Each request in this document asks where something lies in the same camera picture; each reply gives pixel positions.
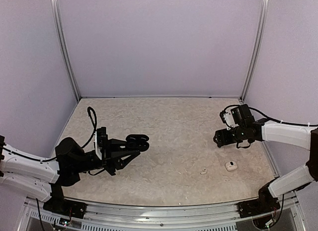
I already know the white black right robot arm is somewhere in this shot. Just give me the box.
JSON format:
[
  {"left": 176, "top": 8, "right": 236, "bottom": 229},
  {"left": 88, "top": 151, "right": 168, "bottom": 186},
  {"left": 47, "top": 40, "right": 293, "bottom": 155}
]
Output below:
[{"left": 213, "top": 118, "right": 318, "bottom": 218}]

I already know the black oval charging case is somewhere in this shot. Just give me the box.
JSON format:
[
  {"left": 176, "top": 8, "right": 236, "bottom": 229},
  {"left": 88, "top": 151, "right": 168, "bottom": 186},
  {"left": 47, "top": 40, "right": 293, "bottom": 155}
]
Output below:
[{"left": 126, "top": 134, "right": 150, "bottom": 152}]

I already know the left aluminium frame post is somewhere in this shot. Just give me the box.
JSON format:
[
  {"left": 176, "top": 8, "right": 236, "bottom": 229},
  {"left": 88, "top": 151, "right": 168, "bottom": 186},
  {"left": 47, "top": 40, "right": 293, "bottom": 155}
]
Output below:
[{"left": 50, "top": 0, "right": 81, "bottom": 103}]

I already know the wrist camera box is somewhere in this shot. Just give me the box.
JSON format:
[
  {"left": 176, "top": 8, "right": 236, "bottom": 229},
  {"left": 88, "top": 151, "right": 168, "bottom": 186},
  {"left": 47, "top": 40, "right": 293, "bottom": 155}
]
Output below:
[
  {"left": 220, "top": 104, "right": 255, "bottom": 130},
  {"left": 94, "top": 127, "right": 108, "bottom": 160}
]

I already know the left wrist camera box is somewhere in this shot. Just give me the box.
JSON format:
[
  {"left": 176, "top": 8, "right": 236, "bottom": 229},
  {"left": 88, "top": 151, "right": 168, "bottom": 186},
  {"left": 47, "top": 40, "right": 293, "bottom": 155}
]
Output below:
[{"left": 94, "top": 127, "right": 108, "bottom": 160}]

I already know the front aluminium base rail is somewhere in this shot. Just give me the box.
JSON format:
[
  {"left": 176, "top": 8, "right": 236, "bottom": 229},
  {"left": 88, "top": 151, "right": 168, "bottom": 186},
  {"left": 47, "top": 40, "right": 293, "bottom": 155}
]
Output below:
[{"left": 22, "top": 191, "right": 304, "bottom": 231}]

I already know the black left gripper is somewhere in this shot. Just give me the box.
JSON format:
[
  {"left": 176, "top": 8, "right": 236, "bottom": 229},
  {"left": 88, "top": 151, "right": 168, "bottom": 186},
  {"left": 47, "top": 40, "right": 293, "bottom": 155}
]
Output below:
[{"left": 74, "top": 138, "right": 140, "bottom": 175}]

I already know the white earbud charging case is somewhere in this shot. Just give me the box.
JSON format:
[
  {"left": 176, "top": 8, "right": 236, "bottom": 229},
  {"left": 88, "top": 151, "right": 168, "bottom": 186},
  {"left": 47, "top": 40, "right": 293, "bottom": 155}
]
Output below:
[{"left": 225, "top": 161, "right": 238, "bottom": 171}]

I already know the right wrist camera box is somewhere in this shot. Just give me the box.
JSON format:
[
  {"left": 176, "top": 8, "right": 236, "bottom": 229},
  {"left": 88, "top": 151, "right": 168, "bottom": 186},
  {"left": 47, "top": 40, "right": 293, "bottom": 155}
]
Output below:
[{"left": 220, "top": 104, "right": 255, "bottom": 130}]

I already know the aluminium frame post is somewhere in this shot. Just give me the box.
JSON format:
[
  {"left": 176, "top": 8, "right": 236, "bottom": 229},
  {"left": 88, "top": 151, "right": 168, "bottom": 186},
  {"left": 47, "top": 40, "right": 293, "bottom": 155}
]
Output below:
[
  {"left": 50, "top": 0, "right": 81, "bottom": 103},
  {"left": 240, "top": 0, "right": 269, "bottom": 102}
]

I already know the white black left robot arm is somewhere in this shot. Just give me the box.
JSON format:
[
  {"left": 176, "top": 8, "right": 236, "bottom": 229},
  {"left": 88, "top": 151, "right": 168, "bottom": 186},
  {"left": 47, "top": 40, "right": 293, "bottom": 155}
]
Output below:
[{"left": 0, "top": 135, "right": 149, "bottom": 214}]

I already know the right aluminium frame post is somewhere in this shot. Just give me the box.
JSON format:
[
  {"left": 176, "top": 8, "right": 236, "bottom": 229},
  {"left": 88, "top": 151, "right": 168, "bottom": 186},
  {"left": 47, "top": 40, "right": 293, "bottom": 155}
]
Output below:
[{"left": 240, "top": 0, "right": 269, "bottom": 102}]

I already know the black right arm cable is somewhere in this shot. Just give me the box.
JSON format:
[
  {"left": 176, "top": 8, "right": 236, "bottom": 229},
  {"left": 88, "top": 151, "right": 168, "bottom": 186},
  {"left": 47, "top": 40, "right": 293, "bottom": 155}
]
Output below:
[{"left": 219, "top": 104, "right": 318, "bottom": 129}]

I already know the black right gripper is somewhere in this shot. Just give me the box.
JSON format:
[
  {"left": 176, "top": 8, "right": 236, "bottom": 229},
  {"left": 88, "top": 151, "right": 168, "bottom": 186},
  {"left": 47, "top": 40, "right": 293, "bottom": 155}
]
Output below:
[{"left": 214, "top": 125, "right": 246, "bottom": 146}]

